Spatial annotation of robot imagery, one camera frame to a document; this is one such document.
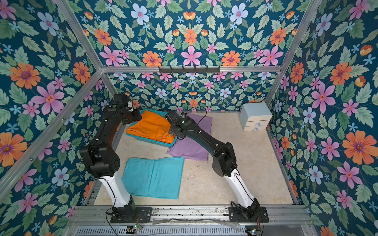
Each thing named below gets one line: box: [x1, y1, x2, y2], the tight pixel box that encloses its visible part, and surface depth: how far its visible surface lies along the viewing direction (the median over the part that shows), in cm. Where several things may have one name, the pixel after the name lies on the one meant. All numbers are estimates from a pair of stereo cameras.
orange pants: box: [126, 110, 176, 144], surface depth 98 cm
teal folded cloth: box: [121, 156, 185, 200], surface depth 87 cm
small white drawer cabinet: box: [239, 102, 273, 132], surface depth 103 cm
